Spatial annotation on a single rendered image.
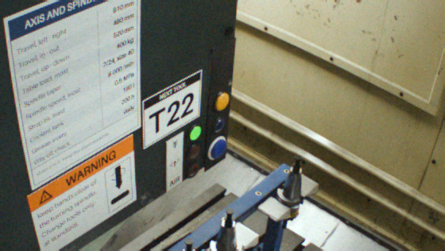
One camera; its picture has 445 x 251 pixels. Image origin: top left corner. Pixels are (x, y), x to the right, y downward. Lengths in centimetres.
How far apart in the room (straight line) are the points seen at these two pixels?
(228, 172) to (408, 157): 66
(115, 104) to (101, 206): 14
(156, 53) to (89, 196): 18
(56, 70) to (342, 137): 118
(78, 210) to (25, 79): 20
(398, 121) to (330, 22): 32
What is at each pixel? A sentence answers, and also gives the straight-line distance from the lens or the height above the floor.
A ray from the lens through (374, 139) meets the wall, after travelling 157.
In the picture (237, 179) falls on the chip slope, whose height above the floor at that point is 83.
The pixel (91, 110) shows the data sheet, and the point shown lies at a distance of 60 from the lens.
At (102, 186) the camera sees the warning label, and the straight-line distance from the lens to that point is 68.
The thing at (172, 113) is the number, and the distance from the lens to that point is 70.
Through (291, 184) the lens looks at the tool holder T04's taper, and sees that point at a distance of 125.
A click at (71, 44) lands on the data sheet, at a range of 55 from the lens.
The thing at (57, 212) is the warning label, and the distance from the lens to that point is 65.
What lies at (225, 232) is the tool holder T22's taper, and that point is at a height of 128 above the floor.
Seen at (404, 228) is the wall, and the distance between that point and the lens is 168.
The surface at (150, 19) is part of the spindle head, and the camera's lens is 61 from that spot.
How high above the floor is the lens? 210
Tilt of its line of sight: 37 degrees down
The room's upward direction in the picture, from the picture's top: 5 degrees clockwise
